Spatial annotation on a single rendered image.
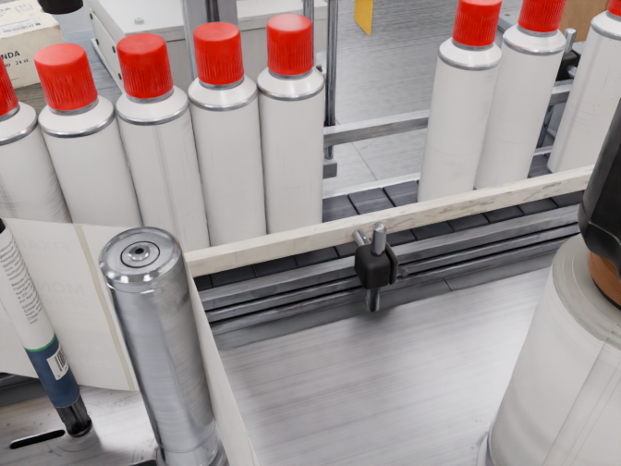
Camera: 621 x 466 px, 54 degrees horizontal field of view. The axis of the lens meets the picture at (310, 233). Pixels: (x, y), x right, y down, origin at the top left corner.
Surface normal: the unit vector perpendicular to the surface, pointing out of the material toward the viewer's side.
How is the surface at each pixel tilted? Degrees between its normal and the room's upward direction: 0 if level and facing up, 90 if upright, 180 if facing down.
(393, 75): 0
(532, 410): 90
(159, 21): 5
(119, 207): 90
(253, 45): 90
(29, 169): 90
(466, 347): 0
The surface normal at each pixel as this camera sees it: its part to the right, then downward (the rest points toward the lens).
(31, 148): 0.92, 0.26
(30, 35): 0.57, 0.55
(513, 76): -0.72, 0.47
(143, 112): 0.00, -0.11
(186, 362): 0.79, 0.41
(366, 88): 0.00, -0.74
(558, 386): -0.85, 0.37
